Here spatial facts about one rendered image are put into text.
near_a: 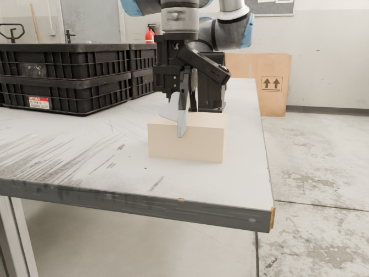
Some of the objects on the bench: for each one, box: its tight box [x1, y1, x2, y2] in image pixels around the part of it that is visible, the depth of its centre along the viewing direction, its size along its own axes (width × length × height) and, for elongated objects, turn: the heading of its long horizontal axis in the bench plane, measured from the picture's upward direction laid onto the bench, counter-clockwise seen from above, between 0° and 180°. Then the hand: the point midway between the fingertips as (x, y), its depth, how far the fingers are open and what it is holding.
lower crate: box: [128, 68, 156, 100], centre depth 132 cm, size 40×30×12 cm
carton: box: [147, 112, 228, 163], centre depth 61 cm, size 16×12×8 cm
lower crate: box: [0, 72, 132, 117], centre depth 106 cm, size 40×30×12 cm
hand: (190, 128), depth 61 cm, fingers open, 14 cm apart
